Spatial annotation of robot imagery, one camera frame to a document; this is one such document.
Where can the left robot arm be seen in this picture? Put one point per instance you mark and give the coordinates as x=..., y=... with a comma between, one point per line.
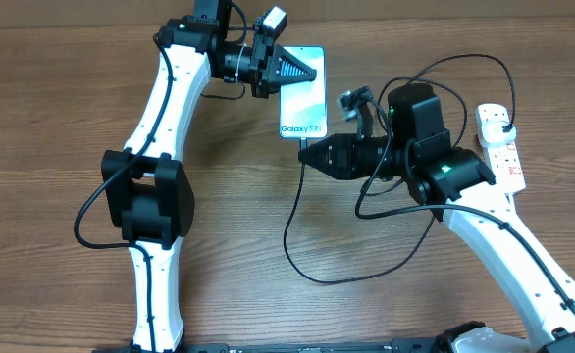
x=148, y=193

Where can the Samsung Galaxy smartphone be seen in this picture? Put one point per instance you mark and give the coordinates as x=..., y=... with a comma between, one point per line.
x=303, y=106

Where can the white charger plug adapter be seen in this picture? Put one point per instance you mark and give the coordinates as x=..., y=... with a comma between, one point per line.
x=494, y=134

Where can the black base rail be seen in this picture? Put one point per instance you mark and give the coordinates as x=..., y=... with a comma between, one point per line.
x=307, y=348

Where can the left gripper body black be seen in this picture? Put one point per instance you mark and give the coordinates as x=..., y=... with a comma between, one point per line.
x=260, y=63

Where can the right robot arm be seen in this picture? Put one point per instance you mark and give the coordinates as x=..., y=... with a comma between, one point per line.
x=460, y=190

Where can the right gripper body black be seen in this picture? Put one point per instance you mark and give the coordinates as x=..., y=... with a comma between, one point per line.
x=369, y=159

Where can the white power strip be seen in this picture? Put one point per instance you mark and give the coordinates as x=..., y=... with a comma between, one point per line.
x=503, y=160

